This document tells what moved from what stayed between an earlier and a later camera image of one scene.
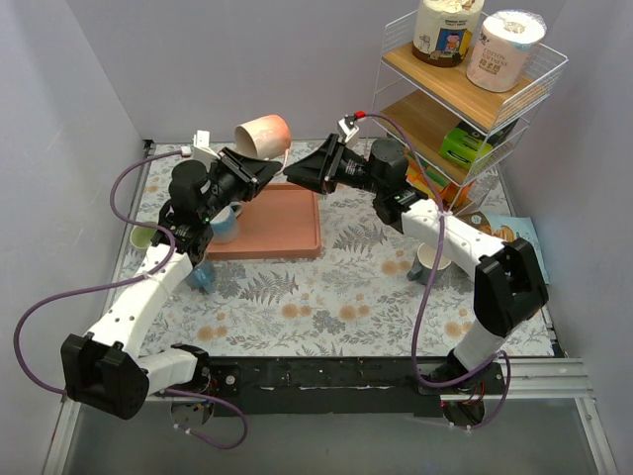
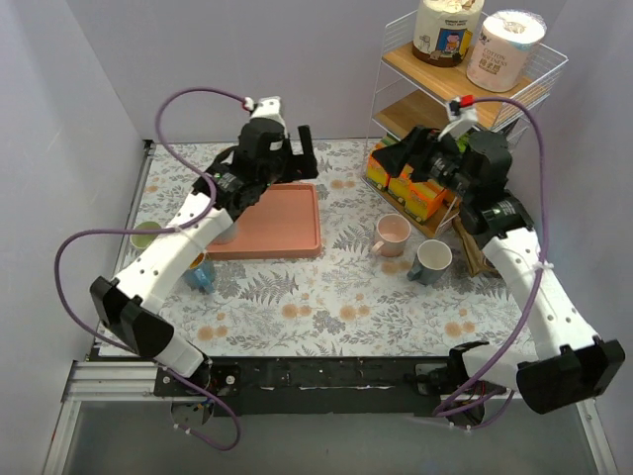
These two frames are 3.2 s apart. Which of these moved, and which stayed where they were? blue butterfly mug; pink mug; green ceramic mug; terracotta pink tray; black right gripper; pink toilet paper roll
Moved: pink mug; black right gripper
Stayed: green ceramic mug; terracotta pink tray; blue butterfly mug; pink toilet paper roll
